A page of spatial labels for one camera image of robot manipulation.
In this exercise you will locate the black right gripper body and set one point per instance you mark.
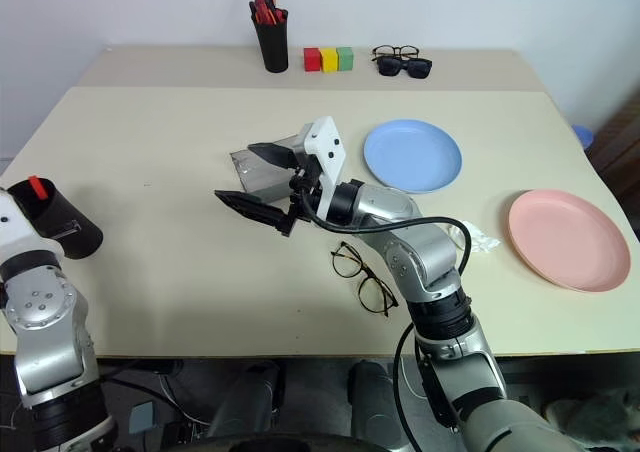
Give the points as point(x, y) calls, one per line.
point(301, 184)

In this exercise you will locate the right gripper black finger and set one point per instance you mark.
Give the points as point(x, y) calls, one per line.
point(252, 208)
point(275, 154)

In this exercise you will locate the transparent grey glasses case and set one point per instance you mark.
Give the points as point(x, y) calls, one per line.
point(260, 178)

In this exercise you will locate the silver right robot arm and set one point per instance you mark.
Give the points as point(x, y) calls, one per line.
point(430, 257)

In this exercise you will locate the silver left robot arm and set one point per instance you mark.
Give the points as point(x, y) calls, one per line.
point(45, 332)

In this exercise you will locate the tortoiseshell round glasses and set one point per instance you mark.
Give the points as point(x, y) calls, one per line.
point(363, 270)

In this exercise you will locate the black pen holder cup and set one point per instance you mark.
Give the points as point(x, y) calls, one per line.
point(272, 47)

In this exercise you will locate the black framed clear glasses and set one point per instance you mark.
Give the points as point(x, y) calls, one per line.
point(400, 48)

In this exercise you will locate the red block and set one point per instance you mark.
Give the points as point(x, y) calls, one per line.
point(312, 60)

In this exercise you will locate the yellow block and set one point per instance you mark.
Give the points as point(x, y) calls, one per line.
point(329, 61)

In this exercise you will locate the blue plate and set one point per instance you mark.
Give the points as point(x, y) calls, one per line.
point(412, 154)

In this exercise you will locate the green block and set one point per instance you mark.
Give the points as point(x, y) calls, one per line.
point(345, 59)

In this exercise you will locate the black sunglasses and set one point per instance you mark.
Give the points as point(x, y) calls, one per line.
point(390, 67)

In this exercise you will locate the white crumpled wrapper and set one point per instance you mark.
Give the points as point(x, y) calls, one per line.
point(480, 242)

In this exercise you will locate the blue grey flat piece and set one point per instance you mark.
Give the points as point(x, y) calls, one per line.
point(142, 417)

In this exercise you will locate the dark rounded shape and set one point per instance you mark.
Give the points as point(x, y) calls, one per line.
point(375, 407)

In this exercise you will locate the pink plate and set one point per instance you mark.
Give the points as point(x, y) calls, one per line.
point(567, 239)

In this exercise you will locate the blue round container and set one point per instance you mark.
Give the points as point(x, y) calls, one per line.
point(582, 137)

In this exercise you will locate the brown wooden furniture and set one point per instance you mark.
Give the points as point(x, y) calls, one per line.
point(620, 147)

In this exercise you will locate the grey furry object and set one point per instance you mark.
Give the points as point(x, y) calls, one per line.
point(595, 414)

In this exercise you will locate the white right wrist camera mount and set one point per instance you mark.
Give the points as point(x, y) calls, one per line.
point(325, 142)

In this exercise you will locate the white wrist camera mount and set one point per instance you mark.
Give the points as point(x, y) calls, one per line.
point(325, 142)
point(15, 232)

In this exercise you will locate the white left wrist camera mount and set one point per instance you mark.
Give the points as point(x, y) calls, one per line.
point(15, 232)

